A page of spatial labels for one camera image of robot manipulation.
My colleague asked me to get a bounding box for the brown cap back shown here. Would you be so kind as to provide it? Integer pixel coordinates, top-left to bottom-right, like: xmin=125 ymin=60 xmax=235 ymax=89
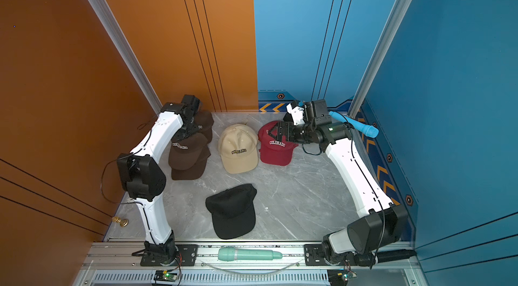
xmin=194 ymin=111 xmax=214 ymax=143

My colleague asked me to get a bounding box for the brown cap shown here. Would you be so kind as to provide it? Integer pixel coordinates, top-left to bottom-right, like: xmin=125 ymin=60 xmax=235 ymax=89
xmin=171 ymin=147 xmax=210 ymax=181
xmin=194 ymin=111 xmax=214 ymax=143
xmin=169 ymin=133 xmax=208 ymax=170

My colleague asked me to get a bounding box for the maroon cap front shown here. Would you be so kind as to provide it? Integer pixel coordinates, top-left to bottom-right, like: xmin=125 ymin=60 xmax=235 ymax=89
xmin=258 ymin=121 xmax=298 ymax=166

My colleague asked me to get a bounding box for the beige cap back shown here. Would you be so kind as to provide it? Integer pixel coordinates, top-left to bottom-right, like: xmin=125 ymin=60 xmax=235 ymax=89
xmin=218 ymin=124 xmax=259 ymax=174

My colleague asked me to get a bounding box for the black cap front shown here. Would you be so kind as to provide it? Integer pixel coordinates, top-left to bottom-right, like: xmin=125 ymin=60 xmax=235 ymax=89
xmin=205 ymin=183 xmax=257 ymax=240

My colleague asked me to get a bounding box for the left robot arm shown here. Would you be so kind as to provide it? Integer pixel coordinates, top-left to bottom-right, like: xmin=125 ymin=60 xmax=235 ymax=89
xmin=116 ymin=94 xmax=200 ymax=266

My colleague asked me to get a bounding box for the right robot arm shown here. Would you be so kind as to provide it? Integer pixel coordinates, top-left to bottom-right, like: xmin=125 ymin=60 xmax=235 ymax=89
xmin=270 ymin=99 xmax=415 ymax=267

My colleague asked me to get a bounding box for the blue microphone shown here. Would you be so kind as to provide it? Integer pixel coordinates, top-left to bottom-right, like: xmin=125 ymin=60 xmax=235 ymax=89
xmin=329 ymin=111 xmax=379 ymax=138

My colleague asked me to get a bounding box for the mint green microphone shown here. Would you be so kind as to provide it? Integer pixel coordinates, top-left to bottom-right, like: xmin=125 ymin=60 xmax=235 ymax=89
xmin=217 ymin=247 xmax=283 ymax=262

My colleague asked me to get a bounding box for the black microphone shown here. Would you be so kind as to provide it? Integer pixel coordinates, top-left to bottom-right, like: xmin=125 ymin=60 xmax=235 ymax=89
xmin=366 ymin=249 xmax=417 ymax=268

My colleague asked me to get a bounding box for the right circuit board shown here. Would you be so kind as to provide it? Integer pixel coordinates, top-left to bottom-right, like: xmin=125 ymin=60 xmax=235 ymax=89
xmin=327 ymin=270 xmax=357 ymax=286

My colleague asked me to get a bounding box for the left green circuit board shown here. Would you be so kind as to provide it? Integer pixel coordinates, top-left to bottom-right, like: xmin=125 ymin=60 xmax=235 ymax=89
xmin=153 ymin=271 xmax=181 ymax=285

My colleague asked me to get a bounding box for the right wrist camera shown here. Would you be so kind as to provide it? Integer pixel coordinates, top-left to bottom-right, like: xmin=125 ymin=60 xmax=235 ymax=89
xmin=284 ymin=100 xmax=306 ymax=125

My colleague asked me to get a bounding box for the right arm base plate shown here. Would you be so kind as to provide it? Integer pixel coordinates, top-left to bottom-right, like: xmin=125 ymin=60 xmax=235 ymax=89
xmin=304 ymin=244 xmax=356 ymax=267

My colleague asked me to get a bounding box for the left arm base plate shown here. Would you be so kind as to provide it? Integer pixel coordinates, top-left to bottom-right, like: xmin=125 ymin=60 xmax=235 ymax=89
xmin=140 ymin=244 xmax=198 ymax=267

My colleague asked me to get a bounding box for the aluminium front rail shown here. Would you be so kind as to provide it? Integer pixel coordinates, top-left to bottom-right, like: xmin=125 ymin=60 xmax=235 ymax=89
xmin=73 ymin=239 xmax=428 ymax=285

